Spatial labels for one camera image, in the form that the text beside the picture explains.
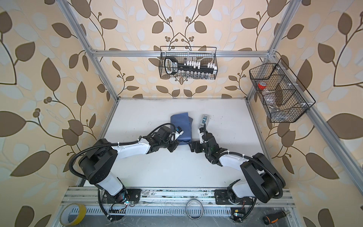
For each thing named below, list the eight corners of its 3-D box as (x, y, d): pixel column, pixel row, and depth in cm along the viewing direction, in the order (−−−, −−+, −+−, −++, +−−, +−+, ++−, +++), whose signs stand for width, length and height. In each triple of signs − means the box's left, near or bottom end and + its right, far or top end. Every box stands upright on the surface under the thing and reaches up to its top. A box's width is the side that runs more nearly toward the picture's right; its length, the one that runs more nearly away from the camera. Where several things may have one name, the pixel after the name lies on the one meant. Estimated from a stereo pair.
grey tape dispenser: (199, 128, 104) (199, 125, 100) (201, 116, 111) (202, 113, 107) (207, 129, 103) (208, 126, 99) (209, 118, 110) (210, 114, 106)
